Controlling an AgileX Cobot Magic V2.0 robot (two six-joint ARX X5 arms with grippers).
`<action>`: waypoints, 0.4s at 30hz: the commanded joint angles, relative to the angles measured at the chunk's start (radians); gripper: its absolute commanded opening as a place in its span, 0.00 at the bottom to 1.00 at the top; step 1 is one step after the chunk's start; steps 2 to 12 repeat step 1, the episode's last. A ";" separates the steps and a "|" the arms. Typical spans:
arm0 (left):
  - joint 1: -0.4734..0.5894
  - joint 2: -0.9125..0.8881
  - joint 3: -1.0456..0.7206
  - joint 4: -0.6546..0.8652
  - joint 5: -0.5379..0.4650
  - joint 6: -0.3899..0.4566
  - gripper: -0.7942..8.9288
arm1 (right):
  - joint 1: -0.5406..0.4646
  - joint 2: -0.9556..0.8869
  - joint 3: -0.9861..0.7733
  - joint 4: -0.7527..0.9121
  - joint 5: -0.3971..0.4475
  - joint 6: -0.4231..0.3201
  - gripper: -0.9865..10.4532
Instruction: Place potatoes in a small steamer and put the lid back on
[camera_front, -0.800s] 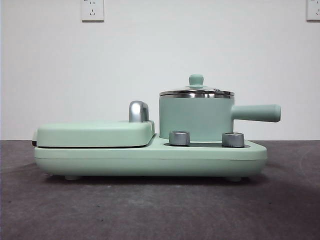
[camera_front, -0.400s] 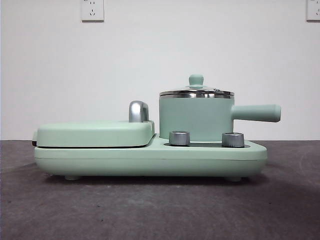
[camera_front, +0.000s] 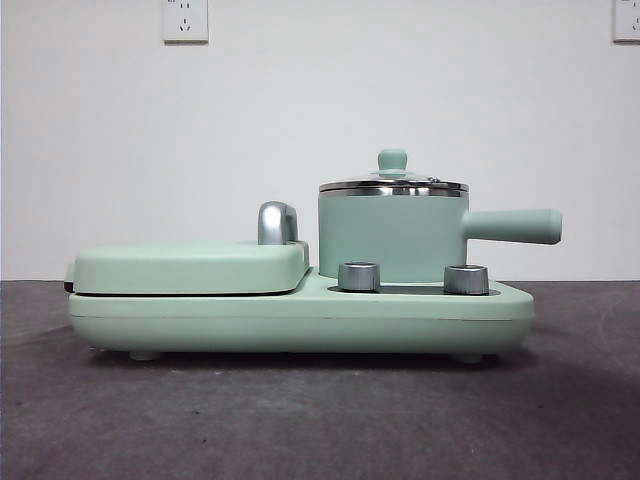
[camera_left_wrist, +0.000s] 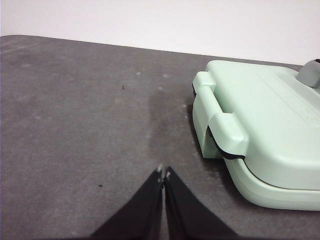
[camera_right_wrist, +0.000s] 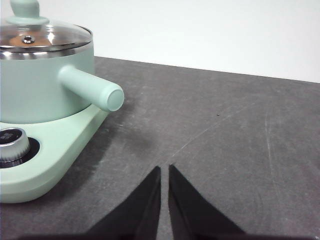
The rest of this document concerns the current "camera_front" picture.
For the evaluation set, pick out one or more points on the silver control knob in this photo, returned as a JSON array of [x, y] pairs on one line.
[[466, 280], [358, 276]]

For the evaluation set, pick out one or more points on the mint green breakfast maker base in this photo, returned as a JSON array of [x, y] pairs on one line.
[[200, 320]]

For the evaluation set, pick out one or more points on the glass pot lid green knob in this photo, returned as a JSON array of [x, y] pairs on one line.
[[394, 161]]

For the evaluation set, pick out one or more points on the mint green steamer pot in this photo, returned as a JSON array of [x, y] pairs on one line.
[[390, 230]]

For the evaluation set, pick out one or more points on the white wall socket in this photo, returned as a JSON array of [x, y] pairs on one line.
[[627, 20], [185, 20]]

